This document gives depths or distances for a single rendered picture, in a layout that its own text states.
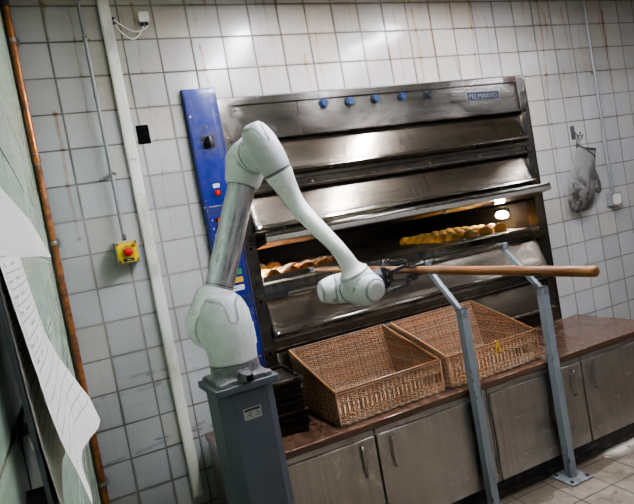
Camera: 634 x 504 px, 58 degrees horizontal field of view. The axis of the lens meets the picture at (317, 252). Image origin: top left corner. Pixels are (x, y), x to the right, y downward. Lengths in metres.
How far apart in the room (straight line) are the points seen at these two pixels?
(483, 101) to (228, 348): 2.37
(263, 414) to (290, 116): 1.63
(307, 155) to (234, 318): 1.35
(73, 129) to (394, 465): 1.99
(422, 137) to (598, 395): 1.64
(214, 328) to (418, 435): 1.20
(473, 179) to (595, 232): 1.02
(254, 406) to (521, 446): 1.58
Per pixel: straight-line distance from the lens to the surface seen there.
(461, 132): 3.46
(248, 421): 1.82
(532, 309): 3.69
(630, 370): 3.50
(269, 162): 1.91
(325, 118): 3.03
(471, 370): 2.67
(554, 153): 3.91
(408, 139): 3.24
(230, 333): 1.77
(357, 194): 3.03
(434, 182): 3.29
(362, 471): 2.54
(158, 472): 2.84
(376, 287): 1.84
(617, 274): 4.25
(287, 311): 2.85
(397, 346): 2.97
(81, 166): 2.69
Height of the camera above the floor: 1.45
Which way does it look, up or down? 3 degrees down
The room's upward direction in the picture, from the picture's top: 10 degrees counter-clockwise
